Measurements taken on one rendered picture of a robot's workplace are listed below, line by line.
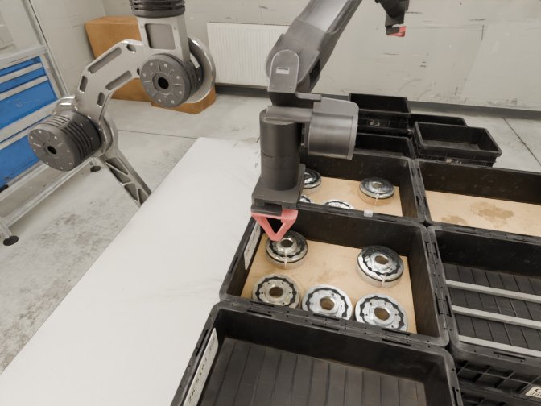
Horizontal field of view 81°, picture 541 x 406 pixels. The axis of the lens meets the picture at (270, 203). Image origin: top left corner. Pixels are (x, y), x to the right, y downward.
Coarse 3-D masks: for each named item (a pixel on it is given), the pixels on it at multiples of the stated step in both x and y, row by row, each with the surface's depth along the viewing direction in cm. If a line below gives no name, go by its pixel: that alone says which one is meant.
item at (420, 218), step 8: (360, 152) 98; (368, 152) 98; (408, 160) 95; (416, 184) 85; (416, 192) 83; (416, 200) 80; (320, 208) 78; (328, 208) 78; (336, 208) 78; (344, 208) 78; (416, 208) 78; (376, 216) 76; (384, 216) 75; (392, 216) 76; (400, 216) 75
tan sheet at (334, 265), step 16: (256, 256) 79; (320, 256) 79; (336, 256) 79; (352, 256) 79; (400, 256) 79; (256, 272) 75; (272, 272) 75; (288, 272) 75; (304, 272) 75; (320, 272) 75; (336, 272) 75; (352, 272) 75; (304, 288) 72; (352, 288) 72; (368, 288) 72; (384, 288) 72; (400, 288) 72; (352, 304) 68; (400, 304) 68
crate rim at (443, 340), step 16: (304, 208) 78; (400, 224) 73; (416, 224) 73; (240, 256) 66; (432, 272) 63; (224, 288) 60; (432, 288) 60; (256, 304) 57; (272, 304) 57; (320, 320) 55; (336, 320) 55; (352, 320) 55; (400, 336) 52; (416, 336) 52; (448, 336) 52
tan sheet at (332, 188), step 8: (328, 184) 102; (336, 184) 102; (344, 184) 102; (352, 184) 102; (320, 192) 99; (328, 192) 99; (336, 192) 99; (344, 192) 99; (352, 192) 99; (312, 200) 96; (320, 200) 96; (344, 200) 96; (352, 200) 96; (360, 200) 96; (392, 200) 96; (360, 208) 93; (368, 208) 93; (376, 208) 93; (384, 208) 93; (392, 208) 93; (400, 208) 93
